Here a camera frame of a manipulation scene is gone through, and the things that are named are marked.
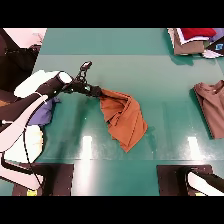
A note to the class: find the cream garment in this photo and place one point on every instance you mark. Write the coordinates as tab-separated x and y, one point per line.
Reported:
28	143

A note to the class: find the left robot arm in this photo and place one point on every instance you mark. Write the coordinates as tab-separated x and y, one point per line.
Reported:
23	110

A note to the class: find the white garment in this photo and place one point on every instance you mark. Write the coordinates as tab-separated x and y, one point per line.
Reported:
210	53

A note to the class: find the orange-brown shirt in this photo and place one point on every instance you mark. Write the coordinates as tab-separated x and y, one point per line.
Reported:
125	120

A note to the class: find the purple garment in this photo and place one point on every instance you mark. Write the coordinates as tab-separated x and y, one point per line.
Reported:
45	113

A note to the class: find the brown T-shirt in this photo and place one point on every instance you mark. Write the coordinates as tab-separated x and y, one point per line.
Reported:
211	106

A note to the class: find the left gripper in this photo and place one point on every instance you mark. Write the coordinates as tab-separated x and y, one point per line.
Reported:
85	89

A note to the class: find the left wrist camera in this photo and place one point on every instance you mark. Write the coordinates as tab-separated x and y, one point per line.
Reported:
84	69

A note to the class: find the red garment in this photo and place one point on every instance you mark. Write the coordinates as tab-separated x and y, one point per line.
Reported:
197	32

